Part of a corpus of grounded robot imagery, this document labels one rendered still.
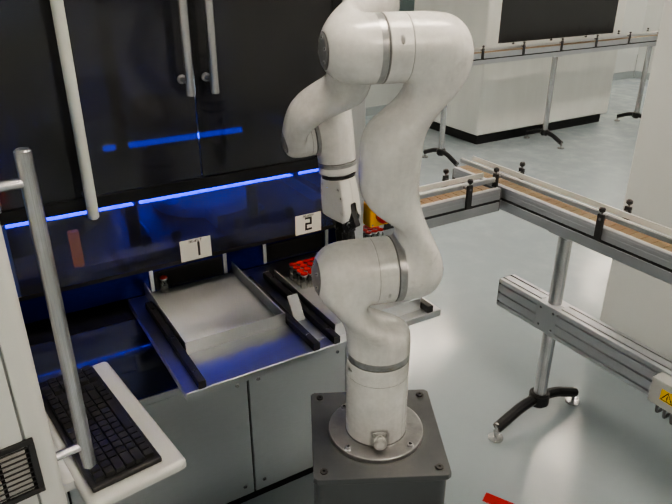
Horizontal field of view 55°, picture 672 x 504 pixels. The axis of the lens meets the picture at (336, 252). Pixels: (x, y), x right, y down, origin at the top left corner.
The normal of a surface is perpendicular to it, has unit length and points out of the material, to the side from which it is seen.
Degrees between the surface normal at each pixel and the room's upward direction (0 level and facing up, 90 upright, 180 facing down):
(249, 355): 0
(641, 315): 90
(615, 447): 0
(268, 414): 90
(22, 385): 90
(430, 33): 60
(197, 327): 0
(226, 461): 90
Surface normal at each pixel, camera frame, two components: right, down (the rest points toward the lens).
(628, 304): -0.86, 0.22
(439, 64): 0.21, 0.58
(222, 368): 0.00, -0.90
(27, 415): 0.62, 0.33
